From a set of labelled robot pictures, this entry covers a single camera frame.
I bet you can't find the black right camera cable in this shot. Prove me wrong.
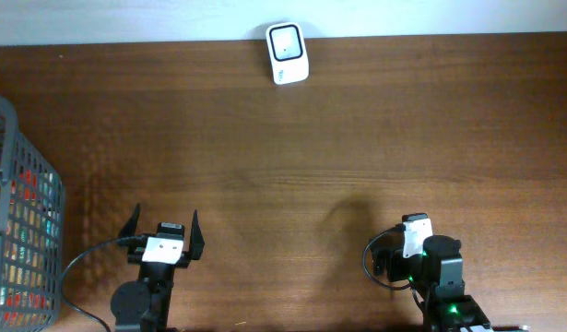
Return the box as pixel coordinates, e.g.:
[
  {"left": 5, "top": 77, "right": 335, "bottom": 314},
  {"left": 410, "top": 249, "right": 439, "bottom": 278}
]
[{"left": 361, "top": 224, "right": 413, "bottom": 291}]

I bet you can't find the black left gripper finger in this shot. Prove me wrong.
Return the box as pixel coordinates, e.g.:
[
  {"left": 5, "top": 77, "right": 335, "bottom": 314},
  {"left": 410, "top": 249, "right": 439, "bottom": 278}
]
[
  {"left": 118, "top": 203, "right": 140, "bottom": 246},
  {"left": 188, "top": 210, "right": 205, "bottom": 260}
]

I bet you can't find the black camera cable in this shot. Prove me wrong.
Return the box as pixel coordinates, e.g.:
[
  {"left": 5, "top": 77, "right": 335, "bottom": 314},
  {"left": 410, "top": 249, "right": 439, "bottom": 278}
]
[
  {"left": 60, "top": 235, "right": 151, "bottom": 332},
  {"left": 361, "top": 224, "right": 413, "bottom": 291}
]

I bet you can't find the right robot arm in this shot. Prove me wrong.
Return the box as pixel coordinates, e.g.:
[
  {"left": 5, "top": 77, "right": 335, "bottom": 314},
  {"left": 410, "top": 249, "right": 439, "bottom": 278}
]
[{"left": 361, "top": 231, "right": 530, "bottom": 332}]

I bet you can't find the black left camera cable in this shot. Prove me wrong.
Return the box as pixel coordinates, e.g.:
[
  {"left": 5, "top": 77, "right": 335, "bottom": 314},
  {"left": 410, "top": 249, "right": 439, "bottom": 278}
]
[{"left": 60, "top": 235, "right": 151, "bottom": 332}]

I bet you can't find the grey plastic mesh basket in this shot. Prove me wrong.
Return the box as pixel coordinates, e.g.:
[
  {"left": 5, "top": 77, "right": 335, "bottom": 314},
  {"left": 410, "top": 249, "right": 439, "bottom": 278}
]
[{"left": 0, "top": 96, "right": 65, "bottom": 331}]

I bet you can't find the white barcode scanner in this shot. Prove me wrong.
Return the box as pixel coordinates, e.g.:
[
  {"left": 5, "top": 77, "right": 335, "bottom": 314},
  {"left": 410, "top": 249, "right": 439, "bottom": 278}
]
[{"left": 266, "top": 22, "right": 310, "bottom": 85}]

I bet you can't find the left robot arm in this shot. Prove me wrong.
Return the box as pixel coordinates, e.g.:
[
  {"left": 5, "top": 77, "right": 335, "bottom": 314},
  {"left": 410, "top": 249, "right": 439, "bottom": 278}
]
[{"left": 111, "top": 206, "right": 205, "bottom": 331}]

